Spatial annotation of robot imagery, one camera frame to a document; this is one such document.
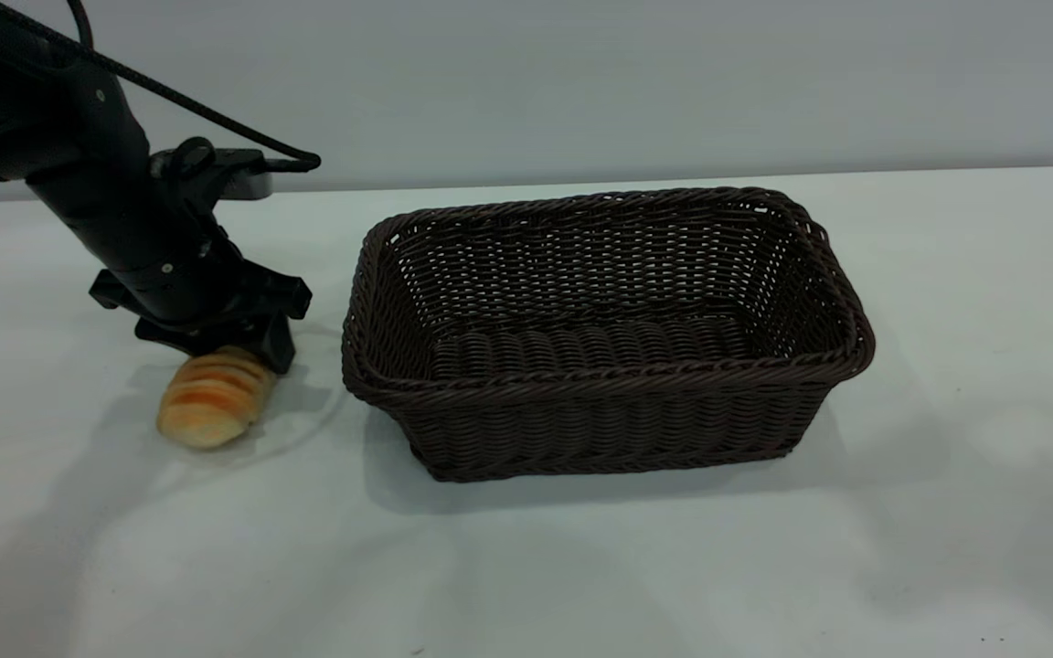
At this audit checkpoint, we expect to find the black braided cable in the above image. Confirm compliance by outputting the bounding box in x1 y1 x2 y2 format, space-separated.
0 0 322 174

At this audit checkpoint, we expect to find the orange striped bread roll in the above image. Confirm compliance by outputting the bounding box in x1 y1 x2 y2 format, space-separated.
155 345 279 451

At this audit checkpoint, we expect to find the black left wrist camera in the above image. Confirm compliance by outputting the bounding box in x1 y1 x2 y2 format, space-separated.
148 136 274 213

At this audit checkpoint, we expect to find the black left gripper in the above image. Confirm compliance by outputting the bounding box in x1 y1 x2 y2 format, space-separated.
89 236 314 375

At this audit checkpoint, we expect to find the dark brown wicker basket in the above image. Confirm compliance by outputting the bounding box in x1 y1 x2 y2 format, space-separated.
341 186 877 484

